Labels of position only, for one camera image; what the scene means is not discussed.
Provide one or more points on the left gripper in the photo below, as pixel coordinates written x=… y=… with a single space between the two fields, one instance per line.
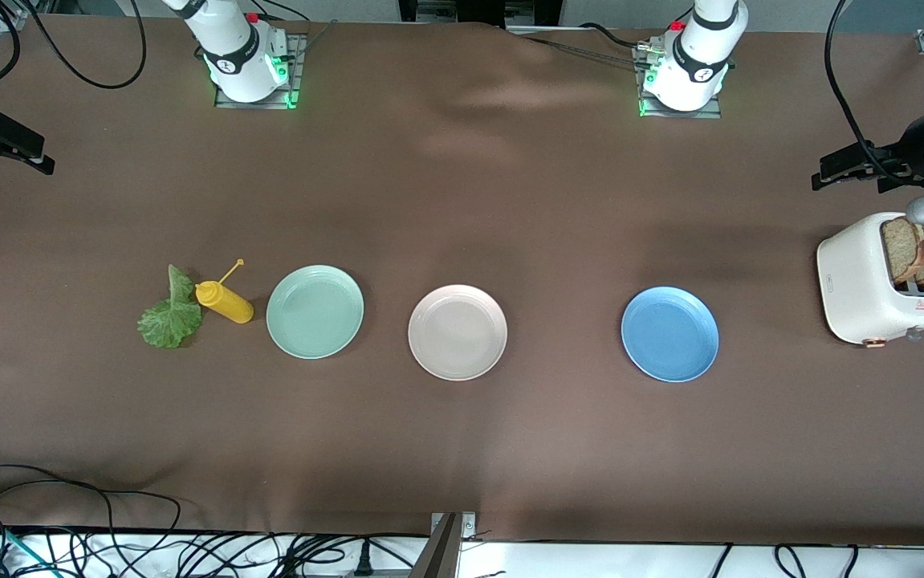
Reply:
x=908 y=150

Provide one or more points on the green lettuce leaf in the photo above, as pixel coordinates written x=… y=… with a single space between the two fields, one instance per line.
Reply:
x=168 y=325

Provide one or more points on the yellow mustard squeeze bottle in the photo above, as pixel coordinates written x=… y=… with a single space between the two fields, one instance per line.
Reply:
x=225 y=303

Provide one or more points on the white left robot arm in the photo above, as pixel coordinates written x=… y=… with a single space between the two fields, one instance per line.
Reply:
x=698 y=56

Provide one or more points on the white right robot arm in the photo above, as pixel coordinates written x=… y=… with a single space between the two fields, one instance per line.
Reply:
x=237 y=56

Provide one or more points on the blue plate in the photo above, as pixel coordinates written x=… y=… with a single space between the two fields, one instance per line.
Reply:
x=670 y=333

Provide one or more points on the mint green plate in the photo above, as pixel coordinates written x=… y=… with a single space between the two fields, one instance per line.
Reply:
x=315 y=313

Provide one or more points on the beige plate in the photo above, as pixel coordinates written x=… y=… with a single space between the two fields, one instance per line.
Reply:
x=457 y=333

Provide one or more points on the white toaster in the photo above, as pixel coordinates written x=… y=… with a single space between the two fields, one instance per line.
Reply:
x=855 y=281

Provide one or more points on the brown table cloth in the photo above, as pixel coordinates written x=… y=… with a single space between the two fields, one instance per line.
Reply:
x=590 y=449

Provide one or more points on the black equipment box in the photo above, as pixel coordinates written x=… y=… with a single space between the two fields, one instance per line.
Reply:
x=478 y=10

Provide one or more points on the black power plug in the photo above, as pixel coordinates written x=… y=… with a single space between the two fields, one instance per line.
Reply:
x=363 y=562

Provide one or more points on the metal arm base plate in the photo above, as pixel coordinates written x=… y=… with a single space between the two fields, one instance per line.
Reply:
x=298 y=80
x=678 y=114

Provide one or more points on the grey metal camera post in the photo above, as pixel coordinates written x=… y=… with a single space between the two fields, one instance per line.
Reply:
x=441 y=554

